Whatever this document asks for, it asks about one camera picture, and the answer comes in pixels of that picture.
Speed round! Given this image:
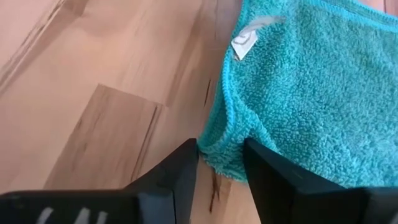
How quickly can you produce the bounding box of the teal microfiber towel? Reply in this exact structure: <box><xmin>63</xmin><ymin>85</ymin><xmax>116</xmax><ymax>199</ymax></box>
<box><xmin>197</xmin><ymin>0</ymin><xmax>398</xmax><ymax>190</ymax></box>

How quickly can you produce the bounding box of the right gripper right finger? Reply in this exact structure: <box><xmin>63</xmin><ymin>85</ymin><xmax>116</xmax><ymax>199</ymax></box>
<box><xmin>244</xmin><ymin>138</ymin><xmax>398</xmax><ymax>224</ymax></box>

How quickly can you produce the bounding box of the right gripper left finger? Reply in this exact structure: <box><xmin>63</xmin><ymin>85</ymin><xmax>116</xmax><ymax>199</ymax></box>
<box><xmin>0</xmin><ymin>138</ymin><xmax>200</xmax><ymax>224</ymax></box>

